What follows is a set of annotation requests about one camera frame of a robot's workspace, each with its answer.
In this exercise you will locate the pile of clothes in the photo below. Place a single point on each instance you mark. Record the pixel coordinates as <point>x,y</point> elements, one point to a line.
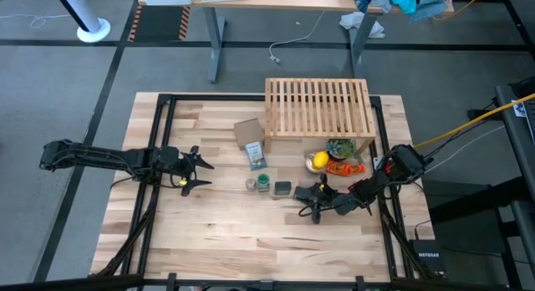
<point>418,4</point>

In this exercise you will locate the wooden slatted shelf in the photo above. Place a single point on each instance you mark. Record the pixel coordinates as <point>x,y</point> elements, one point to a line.
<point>317,130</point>

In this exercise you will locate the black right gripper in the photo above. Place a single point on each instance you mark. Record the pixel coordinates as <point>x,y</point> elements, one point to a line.
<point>330,198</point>

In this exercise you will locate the brown cardboard box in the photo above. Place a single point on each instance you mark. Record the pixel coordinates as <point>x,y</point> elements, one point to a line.
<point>248,133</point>

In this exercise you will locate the hazard-striped black floor mat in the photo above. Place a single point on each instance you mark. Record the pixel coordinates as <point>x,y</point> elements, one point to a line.
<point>161,25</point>

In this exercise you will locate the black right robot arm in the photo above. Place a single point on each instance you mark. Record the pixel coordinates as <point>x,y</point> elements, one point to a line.
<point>397,167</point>

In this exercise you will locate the white cloth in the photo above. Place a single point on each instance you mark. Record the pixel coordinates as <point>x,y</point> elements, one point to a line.
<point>355,21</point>

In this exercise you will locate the yellow lemon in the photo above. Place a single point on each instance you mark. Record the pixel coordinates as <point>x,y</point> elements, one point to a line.
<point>321,159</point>

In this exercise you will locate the cork-lid glass spice jar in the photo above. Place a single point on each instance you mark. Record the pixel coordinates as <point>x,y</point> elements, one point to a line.
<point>251,184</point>

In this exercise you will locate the black Netgear router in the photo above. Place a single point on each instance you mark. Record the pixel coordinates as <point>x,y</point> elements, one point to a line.
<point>428,255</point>

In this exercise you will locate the blue snack bag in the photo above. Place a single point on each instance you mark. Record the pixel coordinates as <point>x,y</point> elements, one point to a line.
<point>256,156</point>

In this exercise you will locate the green-lid glass spice jar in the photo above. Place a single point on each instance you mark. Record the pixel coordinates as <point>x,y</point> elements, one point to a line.
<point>263,182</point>

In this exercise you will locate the orange candy wrapper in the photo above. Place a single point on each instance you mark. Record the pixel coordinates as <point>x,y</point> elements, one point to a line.
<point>337,168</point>
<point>358,169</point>

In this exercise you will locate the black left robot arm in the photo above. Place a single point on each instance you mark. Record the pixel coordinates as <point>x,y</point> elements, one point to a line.
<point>96,155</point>

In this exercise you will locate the blue tuna can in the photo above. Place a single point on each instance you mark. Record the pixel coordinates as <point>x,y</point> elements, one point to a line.
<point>310,165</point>

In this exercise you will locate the wooden desk with grey legs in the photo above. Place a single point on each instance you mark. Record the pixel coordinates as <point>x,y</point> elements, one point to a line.
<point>301,1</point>

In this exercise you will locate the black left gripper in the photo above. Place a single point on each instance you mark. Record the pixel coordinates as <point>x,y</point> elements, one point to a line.
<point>175,162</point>

